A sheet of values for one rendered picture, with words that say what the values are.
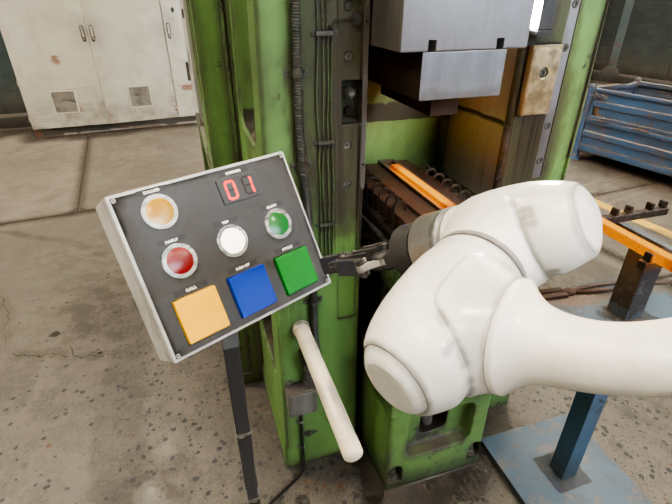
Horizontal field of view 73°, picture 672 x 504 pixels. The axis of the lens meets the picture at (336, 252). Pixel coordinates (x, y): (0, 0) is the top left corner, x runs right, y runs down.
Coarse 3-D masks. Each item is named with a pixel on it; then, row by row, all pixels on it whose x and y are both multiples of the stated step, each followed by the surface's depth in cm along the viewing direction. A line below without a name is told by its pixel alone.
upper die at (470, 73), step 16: (496, 48) 98; (368, 64) 118; (384, 64) 109; (400, 64) 101; (416, 64) 94; (432, 64) 93; (448, 64) 94; (464, 64) 95; (480, 64) 96; (496, 64) 98; (384, 80) 110; (400, 80) 102; (416, 80) 95; (432, 80) 95; (448, 80) 96; (464, 80) 97; (480, 80) 98; (496, 80) 99; (416, 96) 97; (432, 96) 96; (448, 96) 98; (464, 96) 99; (480, 96) 100
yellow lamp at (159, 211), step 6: (156, 198) 73; (162, 198) 74; (150, 204) 72; (156, 204) 73; (162, 204) 74; (168, 204) 74; (150, 210) 72; (156, 210) 73; (162, 210) 73; (168, 210) 74; (150, 216) 72; (156, 216) 73; (162, 216) 73; (168, 216) 74; (156, 222) 73; (162, 222) 73; (168, 222) 74
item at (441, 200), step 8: (392, 168) 140; (400, 168) 137; (408, 176) 131; (416, 176) 131; (416, 184) 126; (424, 184) 126; (424, 192) 123; (432, 192) 121; (440, 200) 116; (448, 200) 116
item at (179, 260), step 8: (176, 248) 74; (184, 248) 75; (168, 256) 73; (176, 256) 74; (184, 256) 75; (192, 256) 76; (168, 264) 73; (176, 264) 74; (184, 264) 74; (192, 264) 75; (176, 272) 74; (184, 272) 74
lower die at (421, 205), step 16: (384, 160) 146; (400, 160) 149; (368, 176) 139; (384, 176) 137; (400, 176) 134; (368, 192) 132; (384, 192) 128; (400, 192) 126; (416, 192) 124; (448, 192) 125; (400, 208) 119; (416, 208) 116; (432, 208) 116; (400, 224) 114
